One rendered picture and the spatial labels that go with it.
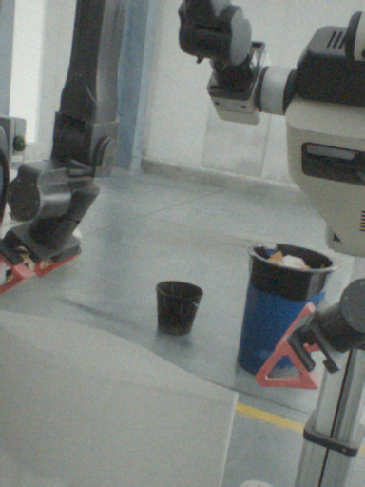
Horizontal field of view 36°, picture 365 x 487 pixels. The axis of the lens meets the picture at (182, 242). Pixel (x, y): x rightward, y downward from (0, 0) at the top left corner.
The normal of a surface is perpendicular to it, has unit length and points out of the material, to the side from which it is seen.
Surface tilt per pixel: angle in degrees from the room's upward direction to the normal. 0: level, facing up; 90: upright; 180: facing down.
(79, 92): 95
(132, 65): 90
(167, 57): 90
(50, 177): 98
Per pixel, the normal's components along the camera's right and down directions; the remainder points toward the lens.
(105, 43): 0.81, 0.36
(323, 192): -0.42, 0.75
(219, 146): -0.39, 0.18
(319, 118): -0.18, -0.62
